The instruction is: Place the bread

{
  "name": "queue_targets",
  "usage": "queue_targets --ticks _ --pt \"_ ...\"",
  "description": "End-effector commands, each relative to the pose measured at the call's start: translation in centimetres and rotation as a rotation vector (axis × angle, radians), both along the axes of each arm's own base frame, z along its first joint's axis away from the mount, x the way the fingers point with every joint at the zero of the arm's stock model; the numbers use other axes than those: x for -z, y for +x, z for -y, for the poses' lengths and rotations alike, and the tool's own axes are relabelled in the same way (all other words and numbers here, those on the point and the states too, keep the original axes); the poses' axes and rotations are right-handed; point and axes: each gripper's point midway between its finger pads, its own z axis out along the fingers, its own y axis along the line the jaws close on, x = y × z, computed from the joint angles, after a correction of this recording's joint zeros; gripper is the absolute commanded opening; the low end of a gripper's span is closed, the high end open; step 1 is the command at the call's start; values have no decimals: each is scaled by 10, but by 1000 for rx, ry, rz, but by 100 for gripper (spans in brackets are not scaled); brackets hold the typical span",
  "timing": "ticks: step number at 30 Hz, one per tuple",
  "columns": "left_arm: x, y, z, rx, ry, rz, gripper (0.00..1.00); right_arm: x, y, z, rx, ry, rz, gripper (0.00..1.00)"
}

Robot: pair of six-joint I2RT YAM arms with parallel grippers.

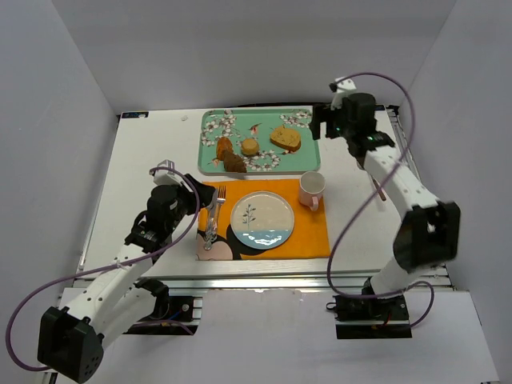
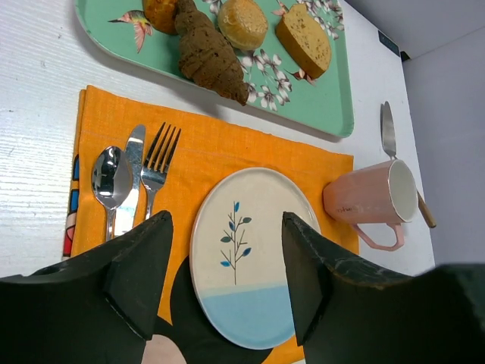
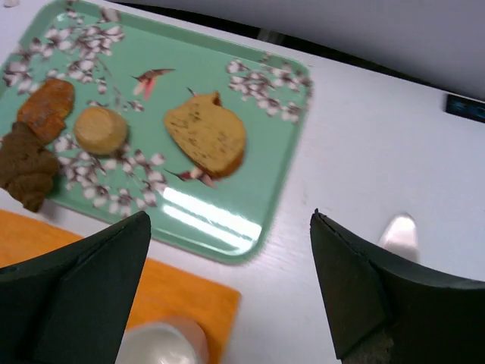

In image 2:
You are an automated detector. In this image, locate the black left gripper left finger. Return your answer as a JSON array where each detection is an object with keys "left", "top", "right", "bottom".
[{"left": 1, "top": 211, "right": 174, "bottom": 363}]

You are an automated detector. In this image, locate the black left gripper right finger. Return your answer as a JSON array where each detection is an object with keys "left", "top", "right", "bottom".
[{"left": 282, "top": 212, "right": 484, "bottom": 363}]

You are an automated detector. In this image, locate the silver table knife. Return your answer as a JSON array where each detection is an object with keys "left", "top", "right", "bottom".
[{"left": 114, "top": 124, "right": 146, "bottom": 237}]

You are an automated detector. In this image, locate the white and blue ceramic plate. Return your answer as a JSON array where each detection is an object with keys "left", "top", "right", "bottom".
[{"left": 189, "top": 168, "right": 320, "bottom": 350}]

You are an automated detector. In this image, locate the pink ceramic mug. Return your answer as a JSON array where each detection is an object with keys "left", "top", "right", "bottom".
[{"left": 323, "top": 159, "right": 418, "bottom": 252}]

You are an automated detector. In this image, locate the silver spoon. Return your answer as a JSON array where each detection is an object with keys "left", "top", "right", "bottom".
[{"left": 91, "top": 146, "right": 129, "bottom": 242}]

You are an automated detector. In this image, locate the silver fork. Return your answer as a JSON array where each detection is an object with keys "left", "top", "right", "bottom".
[{"left": 141, "top": 122, "right": 181, "bottom": 220}]

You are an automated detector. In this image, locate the orange cloth placemat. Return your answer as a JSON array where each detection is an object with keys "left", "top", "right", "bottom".
[{"left": 62, "top": 84, "right": 360, "bottom": 364}]

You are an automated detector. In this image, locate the green floral serving tray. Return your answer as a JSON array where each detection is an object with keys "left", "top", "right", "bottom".
[{"left": 74, "top": 0, "right": 355, "bottom": 139}]

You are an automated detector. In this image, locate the brown chocolate croissant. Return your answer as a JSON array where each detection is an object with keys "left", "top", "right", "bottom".
[{"left": 175, "top": 1, "right": 249, "bottom": 105}]

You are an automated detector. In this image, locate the yellow cake slice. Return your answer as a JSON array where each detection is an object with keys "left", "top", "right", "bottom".
[{"left": 275, "top": 4, "right": 332, "bottom": 80}]

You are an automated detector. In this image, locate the orange muffin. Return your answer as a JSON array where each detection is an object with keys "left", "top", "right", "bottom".
[{"left": 142, "top": 0, "right": 177, "bottom": 35}]

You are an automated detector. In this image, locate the round golden bun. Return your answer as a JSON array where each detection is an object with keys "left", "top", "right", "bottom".
[{"left": 217, "top": 0, "right": 268, "bottom": 51}]

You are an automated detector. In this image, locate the wooden handled butter knife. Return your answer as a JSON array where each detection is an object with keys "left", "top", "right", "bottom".
[{"left": 380, "top": 101, "right": 437, "bottom": 229}]

